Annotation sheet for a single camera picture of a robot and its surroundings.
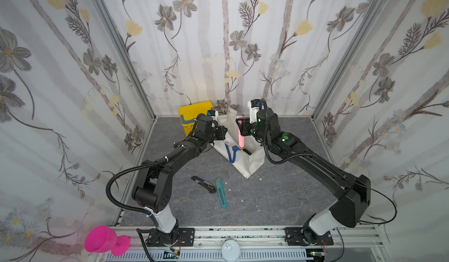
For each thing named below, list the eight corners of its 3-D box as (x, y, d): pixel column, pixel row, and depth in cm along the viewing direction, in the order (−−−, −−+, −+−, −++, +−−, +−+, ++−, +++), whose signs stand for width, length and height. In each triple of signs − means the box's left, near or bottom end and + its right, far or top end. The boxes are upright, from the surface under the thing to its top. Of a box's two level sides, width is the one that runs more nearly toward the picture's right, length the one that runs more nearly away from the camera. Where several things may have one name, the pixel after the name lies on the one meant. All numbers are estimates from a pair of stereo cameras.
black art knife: (191, 179, 93) (190, 177, 92) (195, 174, 95) (194, 173, 93) (213, 194, 88) (213, 193, 86) (217, 189, 90) (217, 187, 88)
